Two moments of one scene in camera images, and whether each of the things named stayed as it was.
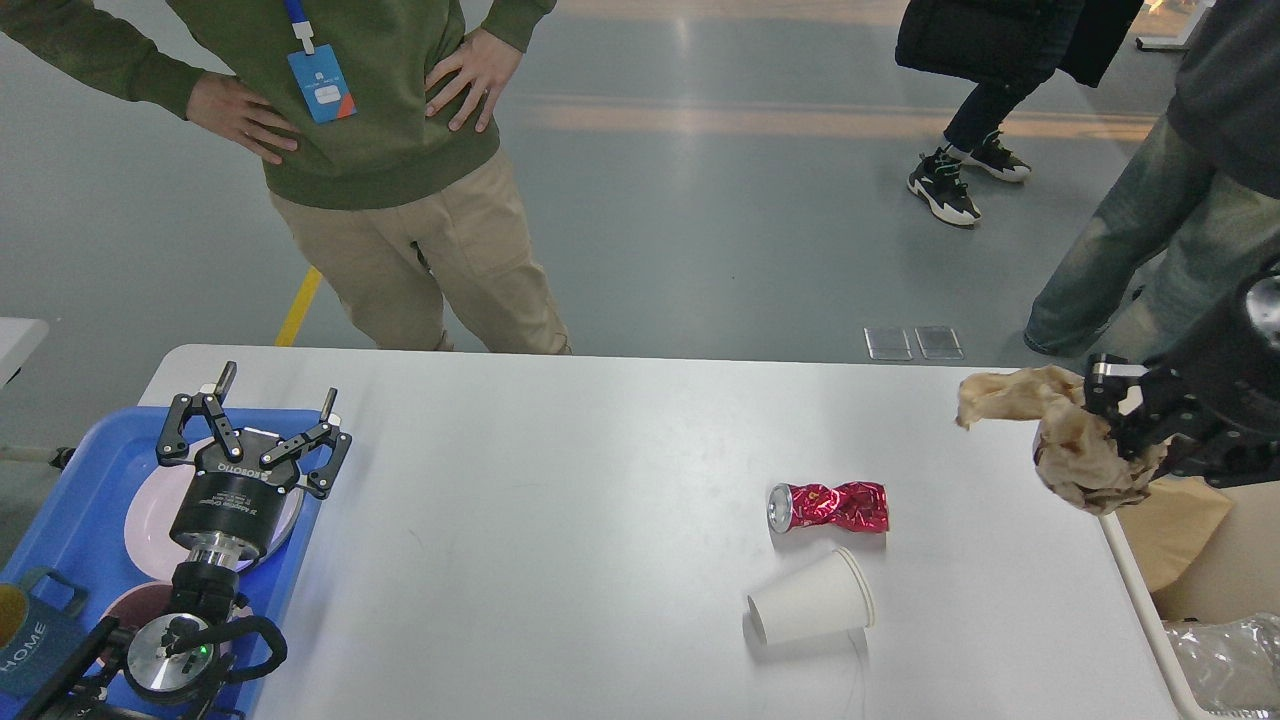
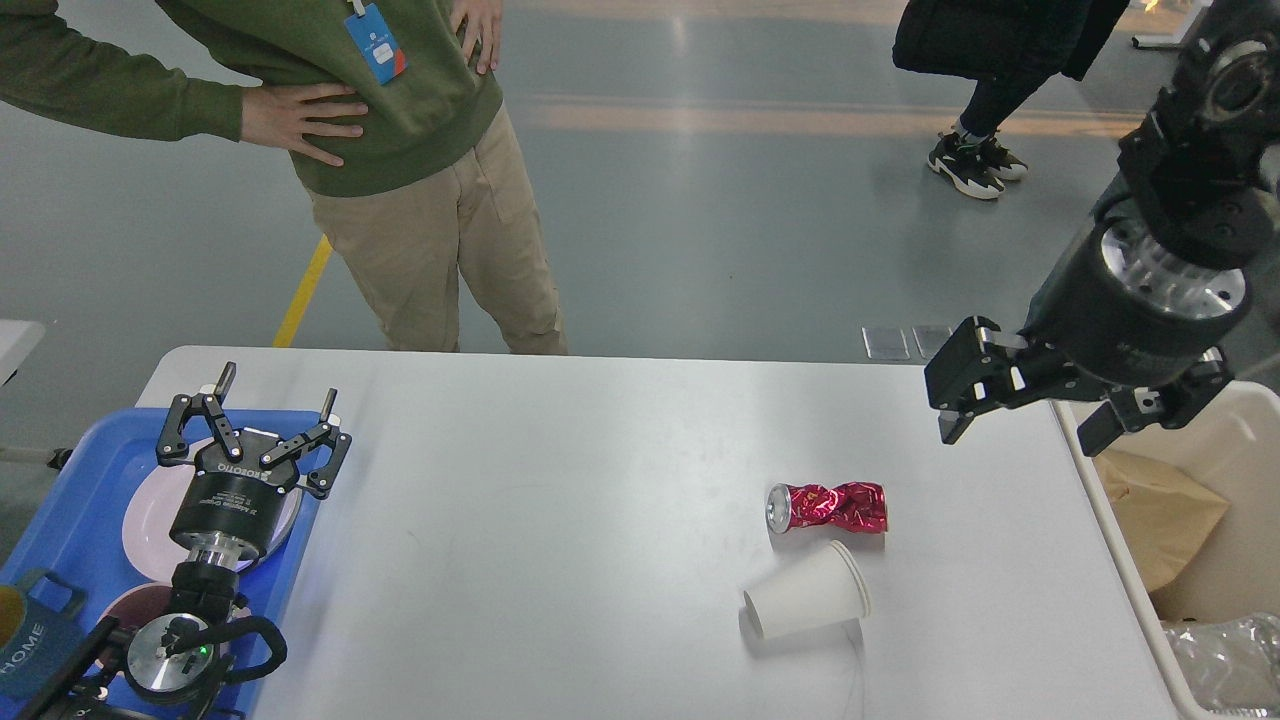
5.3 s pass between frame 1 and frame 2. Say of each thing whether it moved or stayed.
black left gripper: stayed
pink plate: stayed
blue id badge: moved
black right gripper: moved
